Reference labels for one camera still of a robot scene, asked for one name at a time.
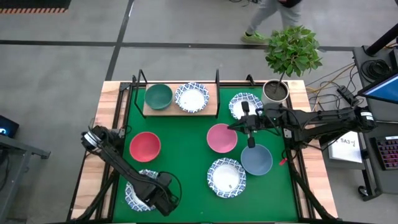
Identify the wooden shelf with black frame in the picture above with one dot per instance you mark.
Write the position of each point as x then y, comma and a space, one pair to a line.
211, 109

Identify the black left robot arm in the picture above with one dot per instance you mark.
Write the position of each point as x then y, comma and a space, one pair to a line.
118, 158

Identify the small red clip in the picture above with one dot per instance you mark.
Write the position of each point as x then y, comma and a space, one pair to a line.
282, 161

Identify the potted green plant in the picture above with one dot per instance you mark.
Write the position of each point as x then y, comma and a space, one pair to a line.
292, 49

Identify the pink bowl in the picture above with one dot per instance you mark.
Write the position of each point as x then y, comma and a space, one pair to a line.
221, 140

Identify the black mat with striped edge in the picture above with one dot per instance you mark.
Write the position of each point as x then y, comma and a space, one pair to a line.
31, 3

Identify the black pole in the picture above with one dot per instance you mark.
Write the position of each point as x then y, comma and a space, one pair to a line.
382, 40

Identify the person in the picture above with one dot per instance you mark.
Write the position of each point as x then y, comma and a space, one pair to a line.
264, 15

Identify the backlit black keyboard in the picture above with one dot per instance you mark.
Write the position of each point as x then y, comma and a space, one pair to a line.
388, 154

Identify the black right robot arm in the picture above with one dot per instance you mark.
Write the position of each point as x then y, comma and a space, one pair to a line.
317, 121

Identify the red bowl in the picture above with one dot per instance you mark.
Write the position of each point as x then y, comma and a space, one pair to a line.
145, 147

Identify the black power strip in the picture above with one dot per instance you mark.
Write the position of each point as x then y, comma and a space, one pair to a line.
347, 95

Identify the white paper sign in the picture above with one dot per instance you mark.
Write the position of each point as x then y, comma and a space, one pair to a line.
345, 149

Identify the blue white patterned bowl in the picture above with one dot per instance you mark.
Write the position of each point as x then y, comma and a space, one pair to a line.
237, 107
226, 178
132, 199
191, 99

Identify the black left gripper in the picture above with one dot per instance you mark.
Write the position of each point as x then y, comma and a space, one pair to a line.
163, 196

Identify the green table mat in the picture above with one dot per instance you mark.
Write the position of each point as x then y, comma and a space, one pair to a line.
186, 186

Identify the black device with blue light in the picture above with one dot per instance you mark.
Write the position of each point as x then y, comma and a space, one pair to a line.
7, 126

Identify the grey metal stand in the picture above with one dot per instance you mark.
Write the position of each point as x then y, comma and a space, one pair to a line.
15, 161

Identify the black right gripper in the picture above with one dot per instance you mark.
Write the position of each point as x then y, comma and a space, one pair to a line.
256, 123

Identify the black table frame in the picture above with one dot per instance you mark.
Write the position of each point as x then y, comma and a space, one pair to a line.
301, 199

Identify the grey equipment cart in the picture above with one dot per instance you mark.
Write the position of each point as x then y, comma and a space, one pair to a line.
385, 180

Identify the green bowl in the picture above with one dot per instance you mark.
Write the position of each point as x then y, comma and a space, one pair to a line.
158, 96

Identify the monitor with blue screen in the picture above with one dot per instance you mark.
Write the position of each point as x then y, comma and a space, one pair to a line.
382, 90

